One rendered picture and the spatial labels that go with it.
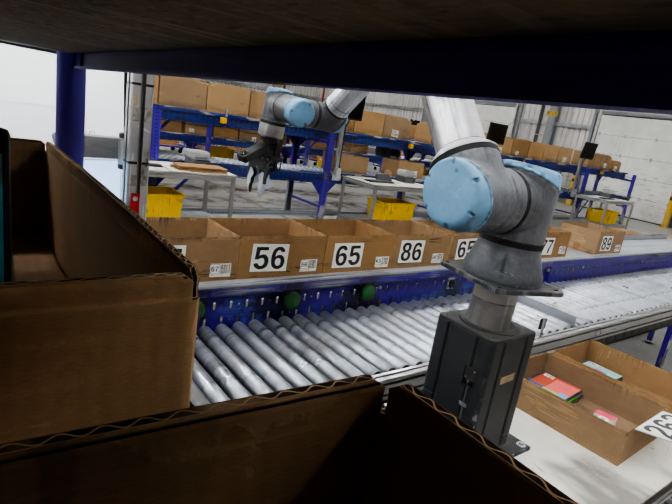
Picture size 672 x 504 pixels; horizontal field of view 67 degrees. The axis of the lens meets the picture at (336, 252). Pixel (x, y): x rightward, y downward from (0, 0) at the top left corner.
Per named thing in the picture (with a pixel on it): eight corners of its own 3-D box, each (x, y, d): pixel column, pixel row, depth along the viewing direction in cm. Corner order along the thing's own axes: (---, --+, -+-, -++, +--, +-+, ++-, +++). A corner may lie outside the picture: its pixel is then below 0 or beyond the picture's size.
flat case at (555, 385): (581, 394, 163) (582, 389, 162) (555, 409, 150) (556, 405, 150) (541, 374, 172) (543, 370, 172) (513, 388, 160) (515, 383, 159)
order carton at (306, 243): (235, 281, 187) (240, 236, 182) (204, 257, 209) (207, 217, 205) (322, 275, 211) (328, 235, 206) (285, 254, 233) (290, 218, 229)
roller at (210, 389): (221, 427, 130) (223, 410, 129) (156, 342, 170) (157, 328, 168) (239, 423, 133) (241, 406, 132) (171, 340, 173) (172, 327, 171)
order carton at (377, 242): (321, 275, 210) (327, 235, 206) (285, 254, 233) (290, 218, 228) (390, 270, 234) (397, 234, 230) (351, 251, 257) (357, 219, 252)
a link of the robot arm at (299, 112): (324, 103, 165) (304, 97, 174) (294, 96, 158) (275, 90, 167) (317, 132, 168) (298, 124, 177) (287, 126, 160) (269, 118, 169)
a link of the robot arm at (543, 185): (557, 246, 121) (579, 173, 117) (516, 244, 110) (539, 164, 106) (503, 229, 132) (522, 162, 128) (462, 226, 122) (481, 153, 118)
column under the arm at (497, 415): (529, 450, 133) (562, 335, 125) (466, 479, 118) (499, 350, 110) (454, 399, 153) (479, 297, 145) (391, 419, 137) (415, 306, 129)
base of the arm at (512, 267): (558, 290, 120) (570, 250, 118) (499, 287, 111) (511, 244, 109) (501, 265, 136) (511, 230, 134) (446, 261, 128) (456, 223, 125)
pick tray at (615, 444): (617, 467, 132) (628, 434, 129) (493, 394, 160) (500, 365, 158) (658, 438, 150) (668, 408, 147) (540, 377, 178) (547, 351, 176)
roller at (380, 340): (415, 377, 174) (418, 364, 173) (327, 318, 213) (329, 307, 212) (425, 375, 177) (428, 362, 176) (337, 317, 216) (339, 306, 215)
